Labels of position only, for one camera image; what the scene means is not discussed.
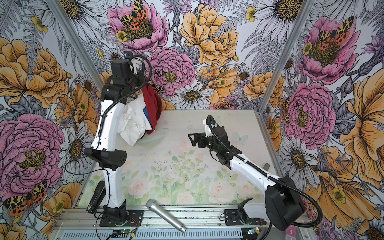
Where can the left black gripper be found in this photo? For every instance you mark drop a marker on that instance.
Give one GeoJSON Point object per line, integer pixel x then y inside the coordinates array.
{"type": "Point", "coordinates": [141, 79]}

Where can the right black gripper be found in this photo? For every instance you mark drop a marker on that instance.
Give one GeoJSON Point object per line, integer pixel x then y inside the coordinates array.
{"type": "Point", "coordinates": [202, 137]}

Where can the red cloth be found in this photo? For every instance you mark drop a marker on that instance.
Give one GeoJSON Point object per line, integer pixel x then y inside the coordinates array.
{"type": "Point", "coordinates": [154, 106]}

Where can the white cloth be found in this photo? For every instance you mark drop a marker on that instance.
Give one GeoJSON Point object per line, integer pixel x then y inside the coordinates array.
{"type": "Point", "coordinates": [134, 123]}

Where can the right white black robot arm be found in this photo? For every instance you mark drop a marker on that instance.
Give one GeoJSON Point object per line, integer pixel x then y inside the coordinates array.
{"type": "Point", "coordinates": [282, 206]}

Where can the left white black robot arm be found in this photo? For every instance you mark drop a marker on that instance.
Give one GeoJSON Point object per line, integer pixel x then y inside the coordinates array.
{"type": "Point", "coordinates": [109, 192]}

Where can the silver microphone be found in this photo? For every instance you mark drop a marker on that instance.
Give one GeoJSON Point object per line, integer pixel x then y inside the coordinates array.
{"type": "Point", "coordinates": [153, 206]}

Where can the green circuit board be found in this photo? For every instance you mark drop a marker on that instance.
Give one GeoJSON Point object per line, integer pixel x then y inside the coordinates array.
{"type": "Point", "coordinates": [124, 233]}

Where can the pink plastic tag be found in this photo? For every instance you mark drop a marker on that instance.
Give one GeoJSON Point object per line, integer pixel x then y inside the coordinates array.
{"type": "Point", "coordinates": [291, 233]}

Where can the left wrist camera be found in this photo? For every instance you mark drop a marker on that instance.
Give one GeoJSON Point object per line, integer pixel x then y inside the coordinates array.
{"type": "Point", "coordinates": [128, 55]}

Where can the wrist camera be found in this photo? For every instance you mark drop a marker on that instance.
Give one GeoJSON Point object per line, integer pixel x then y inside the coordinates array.
{"type": "Point", "coordinates": [128, 55]}
{"type": "Point", "coordinates": [208, 125]}

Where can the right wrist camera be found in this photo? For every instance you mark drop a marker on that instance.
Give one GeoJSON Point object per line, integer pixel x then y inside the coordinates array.
{"type": "Point", "coordinates": [208, 125]}

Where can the aluminium rail frame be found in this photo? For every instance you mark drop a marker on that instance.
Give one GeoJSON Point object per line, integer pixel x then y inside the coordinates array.
{"type": "Point", "coordinates": [194, 216]}

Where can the left aluminium corner post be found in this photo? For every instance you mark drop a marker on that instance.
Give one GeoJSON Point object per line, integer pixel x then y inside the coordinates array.
{"type": "Point", "coordinates": [80, 24]}

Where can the aluminium corner post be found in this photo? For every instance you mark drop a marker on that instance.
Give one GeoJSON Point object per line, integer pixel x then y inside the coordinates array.
{"type": "Point", "coordinates": [291, 40]}
{"type": "Point", "coordinates": [80, 24]}

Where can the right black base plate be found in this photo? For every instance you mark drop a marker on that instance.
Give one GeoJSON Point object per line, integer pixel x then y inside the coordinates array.
{"type": "Point", "coordinates": [236, 217]}

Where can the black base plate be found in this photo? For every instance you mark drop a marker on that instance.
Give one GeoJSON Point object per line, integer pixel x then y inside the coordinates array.
{"type": "Point", "coordinates": [132, 218]}
{"type": "Point", "coordinates": [236, 217]}

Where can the white slotted cable duct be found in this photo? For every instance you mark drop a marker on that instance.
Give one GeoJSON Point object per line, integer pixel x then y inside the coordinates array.
{"type": "Point", "coordinates": [160, 234]}

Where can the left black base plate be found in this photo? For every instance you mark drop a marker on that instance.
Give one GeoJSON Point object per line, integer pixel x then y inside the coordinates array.
{"type": "Point", "coordinates": [132, 218]}

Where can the right aluminium corner post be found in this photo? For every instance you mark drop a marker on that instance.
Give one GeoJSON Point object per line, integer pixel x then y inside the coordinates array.
{"type": "Point", "coordinates": [291, 40]}

